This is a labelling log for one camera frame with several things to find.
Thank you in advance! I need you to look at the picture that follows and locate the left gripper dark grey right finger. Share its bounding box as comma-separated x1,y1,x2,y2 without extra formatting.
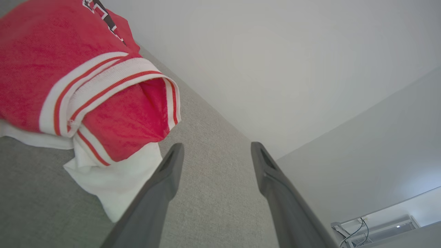
250,142,339,248

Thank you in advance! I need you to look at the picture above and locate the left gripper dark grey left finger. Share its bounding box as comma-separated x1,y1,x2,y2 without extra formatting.
100,143,185,248

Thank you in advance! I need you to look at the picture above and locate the red jersey with white trim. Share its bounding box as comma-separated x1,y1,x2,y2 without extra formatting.
0,0,182,223

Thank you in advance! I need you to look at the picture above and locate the grey fabric sofa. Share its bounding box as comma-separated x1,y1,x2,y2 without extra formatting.
0,0,280,248

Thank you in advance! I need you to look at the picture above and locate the thin black cable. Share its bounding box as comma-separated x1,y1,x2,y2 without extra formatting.
339,217,370,248

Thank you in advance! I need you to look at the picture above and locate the white metal frame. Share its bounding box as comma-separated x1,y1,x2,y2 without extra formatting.
331,214,421,248

